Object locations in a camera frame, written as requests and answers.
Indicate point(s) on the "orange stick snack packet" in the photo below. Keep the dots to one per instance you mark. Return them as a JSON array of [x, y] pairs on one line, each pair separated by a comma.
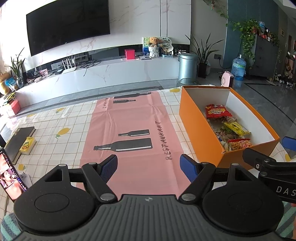
[[240, 144]]

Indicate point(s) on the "pink storage box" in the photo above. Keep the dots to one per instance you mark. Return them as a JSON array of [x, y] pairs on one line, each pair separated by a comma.
[[13, 107]]

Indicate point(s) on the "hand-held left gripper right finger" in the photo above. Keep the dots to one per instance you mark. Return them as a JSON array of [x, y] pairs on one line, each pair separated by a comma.
[[187, 166]]

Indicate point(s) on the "silver flat device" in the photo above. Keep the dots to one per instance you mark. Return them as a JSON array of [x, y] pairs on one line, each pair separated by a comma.
[[145, 57]]

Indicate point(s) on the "red snack packet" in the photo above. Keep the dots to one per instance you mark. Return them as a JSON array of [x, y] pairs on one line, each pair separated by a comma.
[[217, 111]]

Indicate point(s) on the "white marble tv cabinet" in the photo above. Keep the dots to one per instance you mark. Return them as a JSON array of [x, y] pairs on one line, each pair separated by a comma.
[[104, 76]]

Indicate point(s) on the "orange cardboard box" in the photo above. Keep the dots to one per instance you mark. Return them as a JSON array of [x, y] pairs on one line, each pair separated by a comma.
[[196, 129]]

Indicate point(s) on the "blue picture card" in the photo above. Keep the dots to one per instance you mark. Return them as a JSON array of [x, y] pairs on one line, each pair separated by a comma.
[[145, 45]]

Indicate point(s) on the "pink photo frame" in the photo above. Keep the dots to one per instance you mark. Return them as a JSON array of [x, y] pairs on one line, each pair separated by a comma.
[[43, 73]]

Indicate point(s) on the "plant in glass vase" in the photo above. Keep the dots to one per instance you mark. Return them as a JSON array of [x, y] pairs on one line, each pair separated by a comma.
[[17, 69]]

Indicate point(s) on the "black curved television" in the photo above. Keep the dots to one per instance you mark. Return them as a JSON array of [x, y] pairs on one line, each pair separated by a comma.
[[67, 25]]

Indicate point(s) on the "teal striped cloth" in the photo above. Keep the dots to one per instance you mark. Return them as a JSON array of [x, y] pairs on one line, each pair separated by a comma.
[[9, 227]]

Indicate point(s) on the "smartphone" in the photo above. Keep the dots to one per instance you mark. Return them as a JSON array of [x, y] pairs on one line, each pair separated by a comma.
[[10, 178]]

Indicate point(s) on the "white router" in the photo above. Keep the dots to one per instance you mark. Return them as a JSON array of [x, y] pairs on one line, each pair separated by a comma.
[[71, 69]]

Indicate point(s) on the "grey cabinet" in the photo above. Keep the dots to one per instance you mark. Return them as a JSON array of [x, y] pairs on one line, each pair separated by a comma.
[[263, 58]]

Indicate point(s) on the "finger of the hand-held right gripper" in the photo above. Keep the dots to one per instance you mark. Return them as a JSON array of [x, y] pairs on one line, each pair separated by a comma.
[[256, 157], [290, 144]]

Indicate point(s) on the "red box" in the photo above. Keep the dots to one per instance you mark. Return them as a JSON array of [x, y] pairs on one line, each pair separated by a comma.
[[129, 53]]

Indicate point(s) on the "potted plant in black pot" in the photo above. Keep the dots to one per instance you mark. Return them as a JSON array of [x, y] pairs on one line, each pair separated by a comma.
[[202, 69]]

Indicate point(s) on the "small yellow box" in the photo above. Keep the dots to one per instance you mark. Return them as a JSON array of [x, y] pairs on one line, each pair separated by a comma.
[[27, 145]]

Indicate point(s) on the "round paper fan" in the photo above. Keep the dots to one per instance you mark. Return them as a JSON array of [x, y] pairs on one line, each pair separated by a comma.
[[166, 44]]

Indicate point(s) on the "silver trash can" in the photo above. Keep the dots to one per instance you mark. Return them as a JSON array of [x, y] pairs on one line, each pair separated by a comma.
[[187, 69]]

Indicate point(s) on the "yellow snack packet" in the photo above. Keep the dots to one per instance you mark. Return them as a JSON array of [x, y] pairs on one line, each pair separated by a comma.
[[235, 128]]

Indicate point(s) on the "yellow stuffed toy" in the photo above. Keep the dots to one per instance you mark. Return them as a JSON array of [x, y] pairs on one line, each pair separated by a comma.
[[4, 84]]

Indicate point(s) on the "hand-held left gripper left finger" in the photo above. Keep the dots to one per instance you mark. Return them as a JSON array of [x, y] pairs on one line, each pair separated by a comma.
[[108, 168]]

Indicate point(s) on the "wall socket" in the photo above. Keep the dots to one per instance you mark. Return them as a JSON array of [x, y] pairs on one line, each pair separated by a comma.
[[217, 56]]

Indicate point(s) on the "blue water jug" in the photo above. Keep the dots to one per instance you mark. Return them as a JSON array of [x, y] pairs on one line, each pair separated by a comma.
[[238, 69]]

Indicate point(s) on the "teddy bear bouquet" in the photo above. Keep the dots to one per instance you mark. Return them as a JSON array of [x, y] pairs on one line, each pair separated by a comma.
[[154, 47]]

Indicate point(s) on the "pink printed table mat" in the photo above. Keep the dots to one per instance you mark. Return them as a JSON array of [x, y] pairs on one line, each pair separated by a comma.
[[129, 115]]

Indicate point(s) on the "pink space heater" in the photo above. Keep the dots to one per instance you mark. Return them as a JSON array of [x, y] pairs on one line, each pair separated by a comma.
[[227, 80]]

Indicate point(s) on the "blue tissue box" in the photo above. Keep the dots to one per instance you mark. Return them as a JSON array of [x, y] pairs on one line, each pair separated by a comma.
[[167, 55]]

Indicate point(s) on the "black flat slab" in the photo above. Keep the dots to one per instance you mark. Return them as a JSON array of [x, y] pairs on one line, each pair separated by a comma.
[[19, 143]]

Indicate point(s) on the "hanging green vine plant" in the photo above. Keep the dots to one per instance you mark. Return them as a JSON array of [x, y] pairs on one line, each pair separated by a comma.
[[248, 34]]

